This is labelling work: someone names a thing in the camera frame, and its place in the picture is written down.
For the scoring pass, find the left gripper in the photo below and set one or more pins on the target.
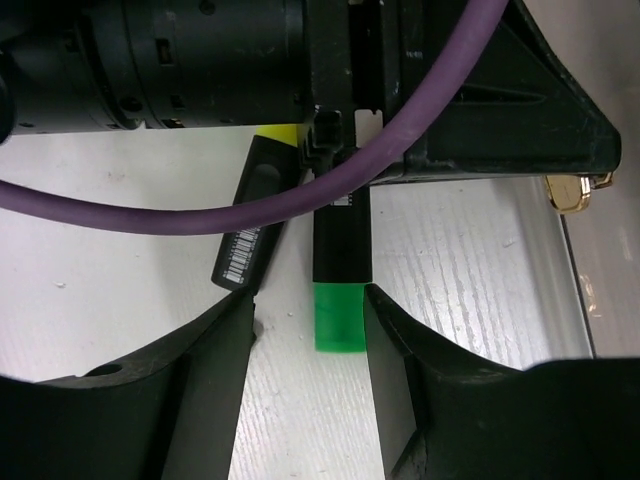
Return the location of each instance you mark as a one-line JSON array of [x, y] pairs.
[[83, 66]]

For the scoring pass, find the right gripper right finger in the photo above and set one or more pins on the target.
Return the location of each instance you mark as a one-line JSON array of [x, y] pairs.
[[442, 411]]

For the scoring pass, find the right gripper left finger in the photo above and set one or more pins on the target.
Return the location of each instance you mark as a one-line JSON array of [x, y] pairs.
[[168, 410]]

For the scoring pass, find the teal drawer organizer box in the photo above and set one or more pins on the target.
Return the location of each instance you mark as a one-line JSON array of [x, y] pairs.
[[601, 220]]

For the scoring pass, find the green black highlighter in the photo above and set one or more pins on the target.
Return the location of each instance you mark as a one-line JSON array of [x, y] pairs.
[[341, 268]]

